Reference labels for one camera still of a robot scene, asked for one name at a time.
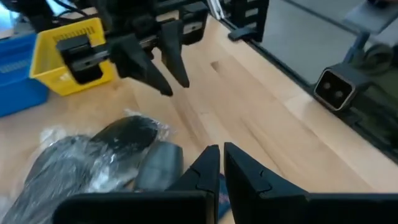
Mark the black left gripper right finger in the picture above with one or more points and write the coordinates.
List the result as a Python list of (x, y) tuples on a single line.
[(245, 186)]

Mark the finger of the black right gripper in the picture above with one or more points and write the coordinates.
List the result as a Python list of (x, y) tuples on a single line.
[(174, 49), (133, 62)]

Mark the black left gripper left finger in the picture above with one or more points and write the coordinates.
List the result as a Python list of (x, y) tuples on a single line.
[(206, 168)]

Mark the dark blue tube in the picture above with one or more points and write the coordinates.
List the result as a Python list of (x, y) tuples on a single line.
[(224, 199)]

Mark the dark grey deodorant bottle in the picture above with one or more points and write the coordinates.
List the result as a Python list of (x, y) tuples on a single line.
[(160, 165)]

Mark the black item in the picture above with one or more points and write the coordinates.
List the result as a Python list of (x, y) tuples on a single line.
[(62, 174), (124, 133)]

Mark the yellow plastic basket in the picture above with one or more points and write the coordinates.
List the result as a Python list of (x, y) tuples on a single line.
[(46, 62)]

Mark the aluminium extrusion bar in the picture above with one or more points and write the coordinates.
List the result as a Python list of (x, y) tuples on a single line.
[(215, 7)]

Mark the blue plastic basket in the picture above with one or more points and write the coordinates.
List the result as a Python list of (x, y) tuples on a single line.
[(18, 81)]

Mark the grey blue stand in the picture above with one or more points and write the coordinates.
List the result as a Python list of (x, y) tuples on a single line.
[(370, 17)]

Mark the black foot bracket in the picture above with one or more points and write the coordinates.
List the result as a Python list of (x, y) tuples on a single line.
[(242, 33)]

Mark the black slotted frame panel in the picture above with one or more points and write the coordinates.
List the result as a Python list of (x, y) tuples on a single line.
[(248, 15)]

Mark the black table frame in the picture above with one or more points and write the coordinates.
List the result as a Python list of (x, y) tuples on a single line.
[(289, 70)]

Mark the grey two-lens camera box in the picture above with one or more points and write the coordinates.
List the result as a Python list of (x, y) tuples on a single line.
[(335, 88)]

